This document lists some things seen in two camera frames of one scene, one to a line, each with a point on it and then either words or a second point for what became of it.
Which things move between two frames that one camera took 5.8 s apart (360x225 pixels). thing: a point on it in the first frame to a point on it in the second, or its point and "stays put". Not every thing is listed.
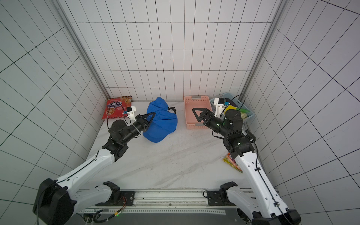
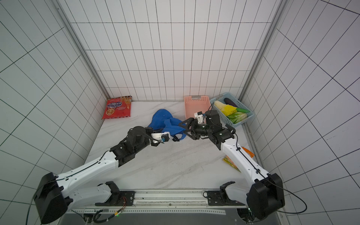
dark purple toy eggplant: x=231 y=103 stays put
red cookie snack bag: x=116 y=107 stays put
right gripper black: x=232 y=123 to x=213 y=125
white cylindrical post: x=131 y=110 to x=160 y=137
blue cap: x=162 y=117 to x=172 y=125
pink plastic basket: x=192 y=121 stays put
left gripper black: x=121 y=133 to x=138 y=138
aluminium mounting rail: x=162 y=201 stays put
